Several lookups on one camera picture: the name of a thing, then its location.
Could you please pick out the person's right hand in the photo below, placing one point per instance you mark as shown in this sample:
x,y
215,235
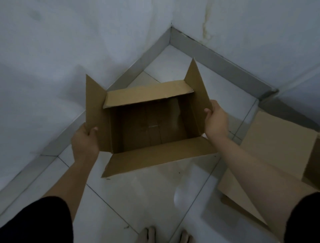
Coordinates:
x,y
217,121

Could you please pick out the person's left hand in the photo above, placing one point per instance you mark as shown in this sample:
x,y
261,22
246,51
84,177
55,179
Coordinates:
x,y
83,144

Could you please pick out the person's left thumb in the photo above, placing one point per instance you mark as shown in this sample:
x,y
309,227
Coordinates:
x,y
92,131

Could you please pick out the person's right thumb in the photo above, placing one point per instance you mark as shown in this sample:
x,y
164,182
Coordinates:
x,y
208,112

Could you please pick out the brown cardboard box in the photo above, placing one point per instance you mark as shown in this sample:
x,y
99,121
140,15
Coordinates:
x,y
272,155
150,125

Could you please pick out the person's right forearm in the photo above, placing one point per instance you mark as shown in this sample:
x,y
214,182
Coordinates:
x,y
260,180

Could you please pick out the person's left forearm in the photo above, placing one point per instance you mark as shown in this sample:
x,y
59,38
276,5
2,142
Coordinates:
x,y
71,180

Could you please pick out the flattened brown cardboard box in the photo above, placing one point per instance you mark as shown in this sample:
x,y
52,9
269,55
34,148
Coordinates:
x,y
272,155

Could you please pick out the person's black left sleeve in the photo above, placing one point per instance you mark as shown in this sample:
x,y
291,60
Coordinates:
x,y
35,221

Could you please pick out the person's black sleeve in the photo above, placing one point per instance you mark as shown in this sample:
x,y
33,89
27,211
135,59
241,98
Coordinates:
x,y
35,221
303,220

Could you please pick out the person's left foot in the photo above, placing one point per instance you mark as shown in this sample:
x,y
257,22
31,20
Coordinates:
x,y
147,235

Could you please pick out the person's foot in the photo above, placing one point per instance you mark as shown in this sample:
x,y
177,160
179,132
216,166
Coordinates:
x,y
147,235
185,237

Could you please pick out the person's right foot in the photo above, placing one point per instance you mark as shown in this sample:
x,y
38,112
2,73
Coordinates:
x,y
185,237

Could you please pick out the person's black right sleeve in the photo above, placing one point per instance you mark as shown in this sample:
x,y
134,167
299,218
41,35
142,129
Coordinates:
x,y
303,220

